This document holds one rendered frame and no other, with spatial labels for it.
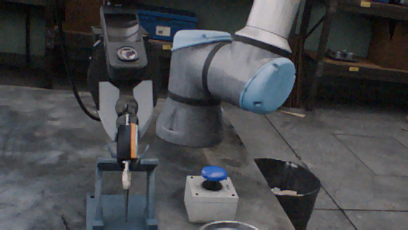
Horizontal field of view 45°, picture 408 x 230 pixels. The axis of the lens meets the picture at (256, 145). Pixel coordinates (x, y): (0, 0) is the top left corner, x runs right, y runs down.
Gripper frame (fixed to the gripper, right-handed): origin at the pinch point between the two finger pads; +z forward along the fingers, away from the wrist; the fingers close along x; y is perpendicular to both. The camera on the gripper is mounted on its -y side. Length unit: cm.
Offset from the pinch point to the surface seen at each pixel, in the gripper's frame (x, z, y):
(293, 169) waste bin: -79, 60, 96
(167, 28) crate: -76, 42, 322
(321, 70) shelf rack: -204, 73, 295
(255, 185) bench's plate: -23.4, 15.0, 6.9
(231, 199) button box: -14.3, 10.0, -5.1
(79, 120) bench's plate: 4.7, 11.8, 39.1
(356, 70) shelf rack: -237, 73, 291
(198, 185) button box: -10.3, 9.2, -1.1
